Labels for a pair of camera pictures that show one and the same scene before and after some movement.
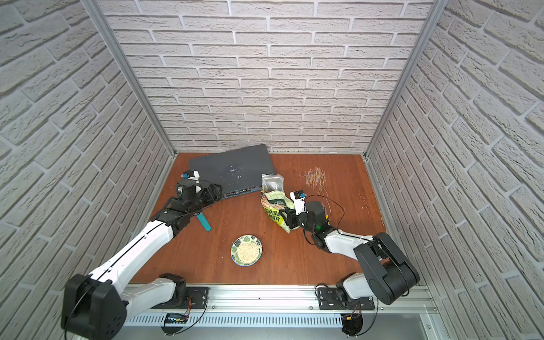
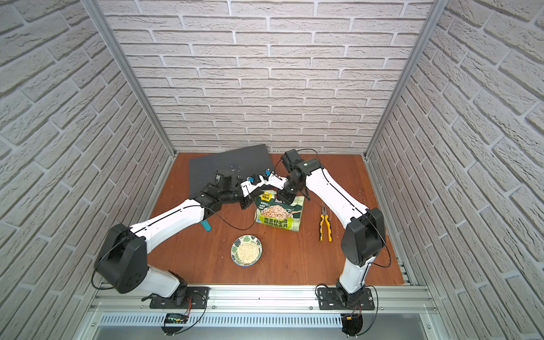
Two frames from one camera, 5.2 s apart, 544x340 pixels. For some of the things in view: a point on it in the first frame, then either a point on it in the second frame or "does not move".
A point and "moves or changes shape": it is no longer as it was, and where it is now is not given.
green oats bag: (273, 199) moves or changes shape
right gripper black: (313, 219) → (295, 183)
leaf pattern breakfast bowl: (246, 251) does not move
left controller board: (174, 318) does not move
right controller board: (351, 324) does not move
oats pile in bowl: (247, 252) does not move
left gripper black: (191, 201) → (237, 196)
